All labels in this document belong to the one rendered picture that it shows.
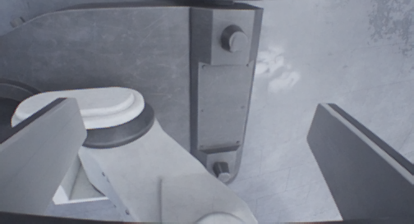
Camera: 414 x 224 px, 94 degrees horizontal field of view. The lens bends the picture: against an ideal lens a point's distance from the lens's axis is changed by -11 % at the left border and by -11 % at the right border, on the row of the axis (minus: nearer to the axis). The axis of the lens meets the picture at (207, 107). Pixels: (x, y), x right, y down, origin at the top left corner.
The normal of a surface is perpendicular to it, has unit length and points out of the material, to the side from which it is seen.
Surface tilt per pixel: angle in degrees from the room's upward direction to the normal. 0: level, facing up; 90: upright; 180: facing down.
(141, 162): 90
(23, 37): 0
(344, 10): 0
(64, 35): 0
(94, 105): 90
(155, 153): 90
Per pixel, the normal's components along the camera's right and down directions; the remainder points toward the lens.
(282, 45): 0.21, 0.51
